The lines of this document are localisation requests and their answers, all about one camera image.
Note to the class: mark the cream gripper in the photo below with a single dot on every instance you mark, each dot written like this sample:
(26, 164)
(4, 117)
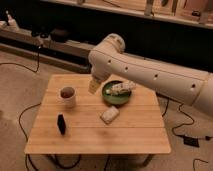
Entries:
(93, 86)

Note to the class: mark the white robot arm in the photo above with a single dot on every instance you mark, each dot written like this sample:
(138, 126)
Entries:
(186, 85)

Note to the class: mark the black eraser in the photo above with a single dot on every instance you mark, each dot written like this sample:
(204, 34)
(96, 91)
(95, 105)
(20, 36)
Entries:
(61, 124)

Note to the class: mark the green plate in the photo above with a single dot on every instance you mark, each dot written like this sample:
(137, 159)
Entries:
(114, 99)

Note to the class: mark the white cup with drink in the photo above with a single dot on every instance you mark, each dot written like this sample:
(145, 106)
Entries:
(68, 96)

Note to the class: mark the wrapped snack on plate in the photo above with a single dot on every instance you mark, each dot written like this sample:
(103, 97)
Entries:
(121, 88)

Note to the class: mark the wooden table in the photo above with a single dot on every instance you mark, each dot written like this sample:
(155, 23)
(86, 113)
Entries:
(139, 129)

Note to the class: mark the dark object on ledge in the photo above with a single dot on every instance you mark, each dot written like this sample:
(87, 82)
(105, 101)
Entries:
(59, 35)

